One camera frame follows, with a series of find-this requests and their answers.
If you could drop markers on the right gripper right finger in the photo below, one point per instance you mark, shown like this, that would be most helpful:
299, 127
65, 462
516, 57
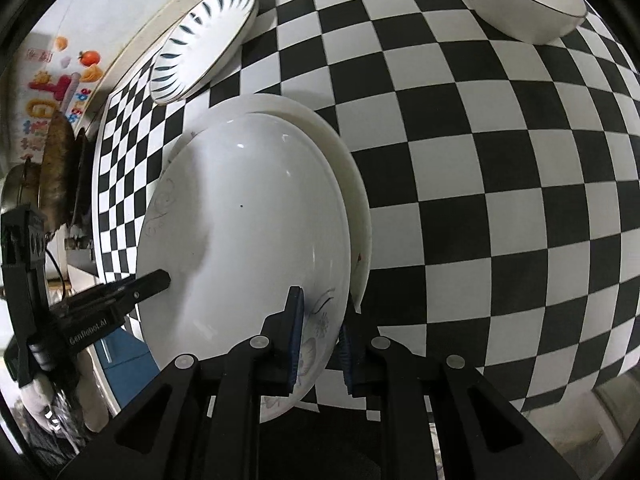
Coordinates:
440, 418

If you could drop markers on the black white checkered mat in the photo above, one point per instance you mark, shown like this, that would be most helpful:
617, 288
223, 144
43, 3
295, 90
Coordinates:
503, 178

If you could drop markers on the left white gloved hand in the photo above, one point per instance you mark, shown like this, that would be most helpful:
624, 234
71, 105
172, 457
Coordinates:
40, 397

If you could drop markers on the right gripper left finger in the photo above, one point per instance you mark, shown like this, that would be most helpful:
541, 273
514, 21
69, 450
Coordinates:
198, 419

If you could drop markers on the striped pattern plate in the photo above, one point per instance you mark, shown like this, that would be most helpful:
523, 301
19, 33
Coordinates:
200, 45

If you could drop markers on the wooden cutting board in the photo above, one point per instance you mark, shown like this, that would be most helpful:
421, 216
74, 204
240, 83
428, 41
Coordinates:
55, 171

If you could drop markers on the large white plate underneath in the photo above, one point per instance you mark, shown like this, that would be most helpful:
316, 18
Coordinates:
330, 159

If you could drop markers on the metal pot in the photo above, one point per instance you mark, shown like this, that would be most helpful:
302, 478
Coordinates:
21, 186

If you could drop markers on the fruit wall sticker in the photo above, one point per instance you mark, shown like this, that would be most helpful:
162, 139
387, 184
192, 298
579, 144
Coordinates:
54, 76

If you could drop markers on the white floral plate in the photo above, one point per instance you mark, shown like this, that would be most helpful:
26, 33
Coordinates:
237, 219

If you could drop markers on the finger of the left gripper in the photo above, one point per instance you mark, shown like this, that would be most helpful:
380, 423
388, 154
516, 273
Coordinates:
106, 305

